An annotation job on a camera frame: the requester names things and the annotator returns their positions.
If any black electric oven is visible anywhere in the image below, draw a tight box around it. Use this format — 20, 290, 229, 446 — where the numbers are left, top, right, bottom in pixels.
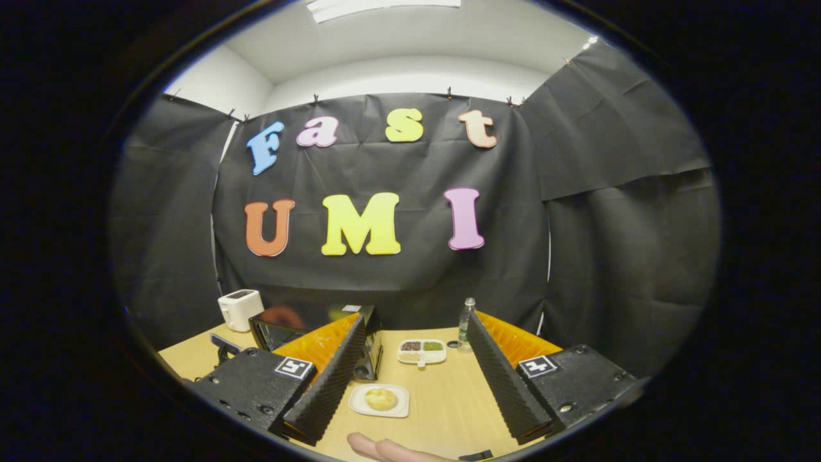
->
249, 304, 384, 381

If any clear plastic water bottle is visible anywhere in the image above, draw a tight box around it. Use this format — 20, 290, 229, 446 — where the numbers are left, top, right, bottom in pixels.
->
458, 297, 477, 354

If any white square plate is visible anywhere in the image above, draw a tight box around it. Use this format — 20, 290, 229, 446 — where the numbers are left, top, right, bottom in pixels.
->
348, 383, 410, 418

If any white divided dish with grains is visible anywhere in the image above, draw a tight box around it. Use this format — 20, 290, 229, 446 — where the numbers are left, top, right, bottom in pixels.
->
397, 339, 447, 370

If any large ceiling light panel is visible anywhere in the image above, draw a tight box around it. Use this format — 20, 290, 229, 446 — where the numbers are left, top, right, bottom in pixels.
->
307, 0, 461, 23

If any black backdrop cloth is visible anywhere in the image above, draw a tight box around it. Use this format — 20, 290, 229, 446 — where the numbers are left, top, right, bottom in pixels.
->
109, 42, 722, 379

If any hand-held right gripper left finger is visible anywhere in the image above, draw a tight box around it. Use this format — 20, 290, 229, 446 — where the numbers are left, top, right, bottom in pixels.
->
192, 313, 368, 447

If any white toaster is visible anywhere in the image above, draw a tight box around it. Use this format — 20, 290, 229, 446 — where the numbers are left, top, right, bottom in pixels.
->
218, 289, 265, 332

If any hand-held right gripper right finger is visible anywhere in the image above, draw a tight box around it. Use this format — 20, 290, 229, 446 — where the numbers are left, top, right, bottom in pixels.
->
466, 311, 639, 445

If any golden bread bun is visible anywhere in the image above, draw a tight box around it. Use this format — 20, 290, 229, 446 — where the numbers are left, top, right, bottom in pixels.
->
364, 388, 398, 412

